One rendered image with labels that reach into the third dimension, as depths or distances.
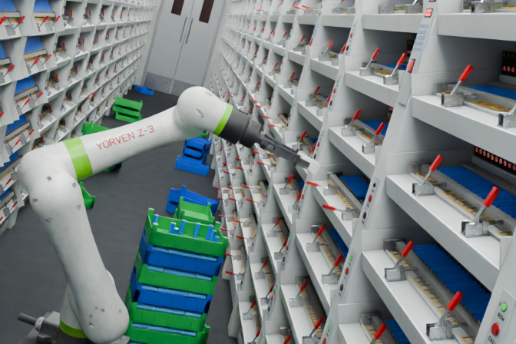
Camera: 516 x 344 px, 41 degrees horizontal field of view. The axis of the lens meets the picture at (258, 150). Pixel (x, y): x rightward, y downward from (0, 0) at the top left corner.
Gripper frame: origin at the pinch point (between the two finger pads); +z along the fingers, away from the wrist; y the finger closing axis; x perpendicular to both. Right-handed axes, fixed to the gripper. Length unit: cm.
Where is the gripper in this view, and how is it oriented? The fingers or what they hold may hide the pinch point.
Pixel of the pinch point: (308, 163)
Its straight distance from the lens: 192.7
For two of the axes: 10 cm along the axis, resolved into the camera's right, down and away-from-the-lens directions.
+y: -0.9, -1.9, 9.8
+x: -4.7, 8.7, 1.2
